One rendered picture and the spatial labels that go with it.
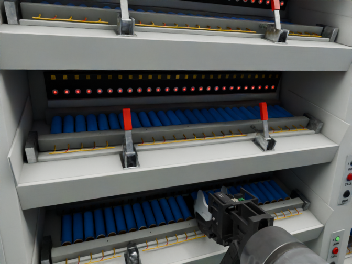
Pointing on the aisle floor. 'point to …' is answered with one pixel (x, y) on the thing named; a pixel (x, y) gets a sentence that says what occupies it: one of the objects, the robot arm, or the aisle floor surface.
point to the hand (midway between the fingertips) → (205, 204)
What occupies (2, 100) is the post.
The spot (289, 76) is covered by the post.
